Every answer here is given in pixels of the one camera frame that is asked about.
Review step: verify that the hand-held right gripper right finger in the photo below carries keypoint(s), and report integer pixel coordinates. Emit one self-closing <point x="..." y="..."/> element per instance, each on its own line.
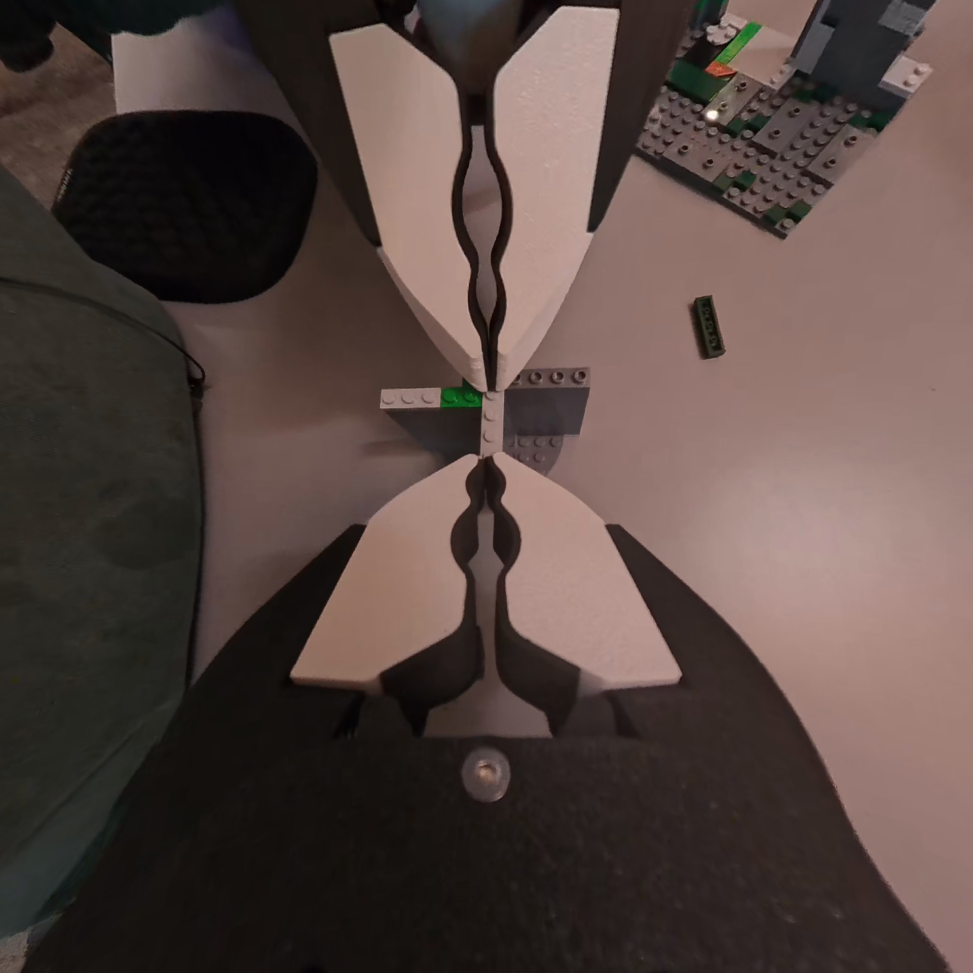
<point x="585" y="600"/>

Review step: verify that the dark green plate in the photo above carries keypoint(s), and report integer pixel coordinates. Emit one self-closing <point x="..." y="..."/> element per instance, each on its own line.
<point x="708" y="327"/>

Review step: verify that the grey brick build on baseplate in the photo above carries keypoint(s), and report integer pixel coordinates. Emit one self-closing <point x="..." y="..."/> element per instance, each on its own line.
<point x="775" y="144"/>

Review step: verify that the dark grey cross wall piece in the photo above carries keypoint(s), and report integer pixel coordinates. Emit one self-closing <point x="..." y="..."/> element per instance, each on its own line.
<point x="540" y="414"/>

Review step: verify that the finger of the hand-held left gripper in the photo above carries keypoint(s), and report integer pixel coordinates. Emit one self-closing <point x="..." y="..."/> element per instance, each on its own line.
<point x="555" y="152"/>
<point x="403" y="152"/>

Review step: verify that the black mesh cushion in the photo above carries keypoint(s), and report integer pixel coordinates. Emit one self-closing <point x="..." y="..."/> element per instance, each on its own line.
<point x="182" y="205"/>

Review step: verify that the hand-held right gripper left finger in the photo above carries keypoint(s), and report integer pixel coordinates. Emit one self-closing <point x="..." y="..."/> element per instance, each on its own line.
<point x="388" y="600"/>

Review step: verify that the small green corner plate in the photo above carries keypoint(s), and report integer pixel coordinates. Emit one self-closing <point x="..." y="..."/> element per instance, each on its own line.
<point x="456" y="397"/>

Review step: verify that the long light grey plate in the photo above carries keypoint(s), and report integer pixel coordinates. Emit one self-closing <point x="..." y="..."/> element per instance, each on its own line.
<point x="492" y="426"/>

